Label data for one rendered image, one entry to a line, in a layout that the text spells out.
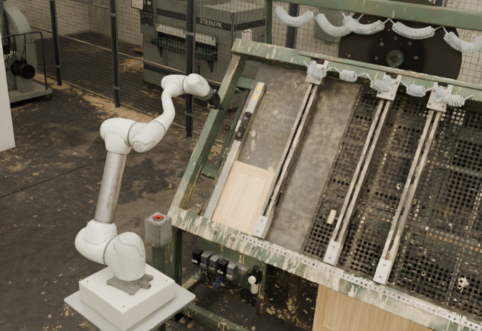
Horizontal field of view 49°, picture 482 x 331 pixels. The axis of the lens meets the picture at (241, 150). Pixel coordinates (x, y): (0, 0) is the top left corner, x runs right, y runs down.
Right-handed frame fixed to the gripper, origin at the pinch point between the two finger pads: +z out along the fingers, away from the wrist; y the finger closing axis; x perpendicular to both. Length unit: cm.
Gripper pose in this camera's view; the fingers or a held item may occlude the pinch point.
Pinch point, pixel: (219, 106)
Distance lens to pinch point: 343.2
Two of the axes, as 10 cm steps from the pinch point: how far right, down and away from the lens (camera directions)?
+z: 3.6, 3.1, 8.8
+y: -3.6, 9.1, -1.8
